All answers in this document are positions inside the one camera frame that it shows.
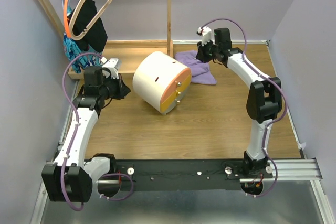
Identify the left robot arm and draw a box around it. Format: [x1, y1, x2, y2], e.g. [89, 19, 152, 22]
[41, 63, 130, 204]

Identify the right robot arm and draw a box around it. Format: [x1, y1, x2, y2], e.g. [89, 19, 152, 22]
[196, 26, 282, 178]

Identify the salmon pink drawer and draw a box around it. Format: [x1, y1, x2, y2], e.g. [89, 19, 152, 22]
[160, 68, 192, 103]

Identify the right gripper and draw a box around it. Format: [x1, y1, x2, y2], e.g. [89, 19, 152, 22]
[195, 38, 219, 63]

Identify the wooden rack frame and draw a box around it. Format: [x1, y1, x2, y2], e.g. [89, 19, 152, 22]
[38, 0, 173, 73]

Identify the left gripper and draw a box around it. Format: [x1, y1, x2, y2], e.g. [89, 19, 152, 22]
[100, 72, 131, 100]

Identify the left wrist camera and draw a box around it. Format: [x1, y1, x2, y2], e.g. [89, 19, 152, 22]
[100, 57, 121, 79]

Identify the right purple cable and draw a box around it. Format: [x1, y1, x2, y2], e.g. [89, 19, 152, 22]
[201, 18, 289, 198]

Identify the white round drawer organizer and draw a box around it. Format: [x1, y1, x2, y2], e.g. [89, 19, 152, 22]
[132, 51, 189, 115]

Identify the blue patterned garment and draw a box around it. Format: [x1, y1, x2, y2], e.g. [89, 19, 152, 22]
[63, 5, 103, 74]

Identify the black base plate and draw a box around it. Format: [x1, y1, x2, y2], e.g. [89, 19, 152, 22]
[86, 158, 274, 192]

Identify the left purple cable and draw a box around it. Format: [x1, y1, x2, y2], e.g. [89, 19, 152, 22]
[60, 52, 134, 212]

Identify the purple cloth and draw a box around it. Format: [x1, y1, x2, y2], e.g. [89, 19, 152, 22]
[175, 50, 217, 85]

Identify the aluminium rail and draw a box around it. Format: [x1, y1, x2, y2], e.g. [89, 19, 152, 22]
[41, 158, 323, 183]

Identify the black garment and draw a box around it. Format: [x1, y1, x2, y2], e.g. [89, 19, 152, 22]
[72, 0, 108, 52]

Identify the grey-green drawer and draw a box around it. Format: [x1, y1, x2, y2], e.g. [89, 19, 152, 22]
[160, 94, 183, 114]

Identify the purple cable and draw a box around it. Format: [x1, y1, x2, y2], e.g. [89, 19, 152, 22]
[201, 18, 289, 198]
[60, 52, 134, 212]

